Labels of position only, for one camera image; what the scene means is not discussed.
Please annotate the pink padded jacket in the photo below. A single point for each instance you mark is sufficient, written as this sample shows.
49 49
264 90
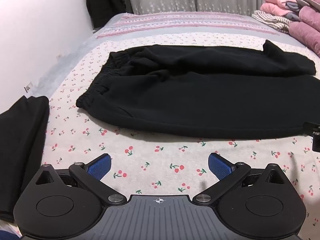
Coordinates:
272 1

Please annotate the folded black garment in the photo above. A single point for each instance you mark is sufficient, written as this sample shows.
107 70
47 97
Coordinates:
22 142

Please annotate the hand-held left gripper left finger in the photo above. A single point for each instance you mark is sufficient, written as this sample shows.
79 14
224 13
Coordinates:
100 167

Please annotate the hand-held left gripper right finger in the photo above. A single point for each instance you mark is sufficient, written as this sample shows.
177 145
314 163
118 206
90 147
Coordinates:
220 166

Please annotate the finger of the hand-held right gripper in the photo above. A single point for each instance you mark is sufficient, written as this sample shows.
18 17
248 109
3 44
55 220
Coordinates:
316 140

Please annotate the cherry print bed sheet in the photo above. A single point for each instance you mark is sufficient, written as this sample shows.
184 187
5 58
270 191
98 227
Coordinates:
162 152

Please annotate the black pants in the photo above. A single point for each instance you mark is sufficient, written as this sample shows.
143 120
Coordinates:
200 100

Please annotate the striped folded cloth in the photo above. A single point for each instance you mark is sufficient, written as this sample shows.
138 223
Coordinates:
272 20

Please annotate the dark hanging clothes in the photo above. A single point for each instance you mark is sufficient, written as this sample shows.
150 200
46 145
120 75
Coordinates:
102 2

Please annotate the grey folded garment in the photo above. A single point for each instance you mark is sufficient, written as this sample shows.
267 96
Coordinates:
295 8

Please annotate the grey bed cover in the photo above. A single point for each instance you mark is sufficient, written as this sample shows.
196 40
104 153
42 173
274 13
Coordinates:
110 21

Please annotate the pink striped blanket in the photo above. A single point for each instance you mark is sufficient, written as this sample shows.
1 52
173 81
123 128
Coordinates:
187 21

